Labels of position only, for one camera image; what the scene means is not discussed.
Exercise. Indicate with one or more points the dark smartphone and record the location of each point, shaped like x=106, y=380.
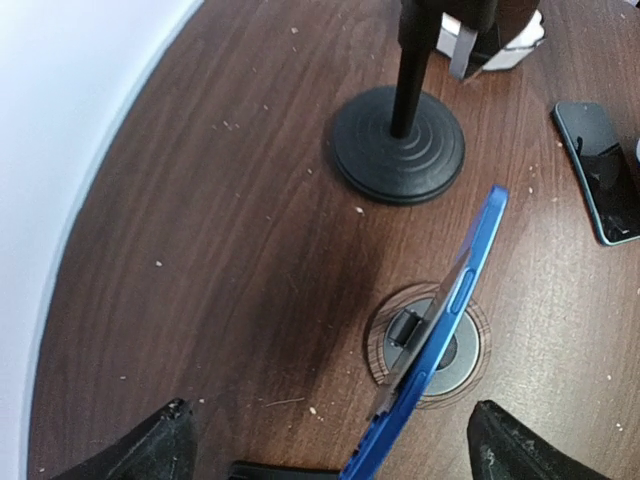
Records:
x=608, y=181

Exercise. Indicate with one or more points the black round-base clamp phone stand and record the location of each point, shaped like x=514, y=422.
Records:
x=398, y=144

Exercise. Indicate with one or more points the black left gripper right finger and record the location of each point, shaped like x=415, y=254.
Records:
x=502, y=447

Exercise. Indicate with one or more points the blue-edged black smartphone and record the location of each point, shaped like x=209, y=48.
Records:
x=398, y=397

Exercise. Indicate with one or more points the white scalloped dish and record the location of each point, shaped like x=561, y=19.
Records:
x=512, y=52

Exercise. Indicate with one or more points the black folding phone stand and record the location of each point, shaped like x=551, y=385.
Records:
x=241, y=470

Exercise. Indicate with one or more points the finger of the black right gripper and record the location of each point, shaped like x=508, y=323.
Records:
x=475, y=40

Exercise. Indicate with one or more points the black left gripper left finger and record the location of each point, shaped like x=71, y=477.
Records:
x=163, y=446

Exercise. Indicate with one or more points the clear-base metal phone stand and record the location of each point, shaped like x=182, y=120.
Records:
x=457, y=348

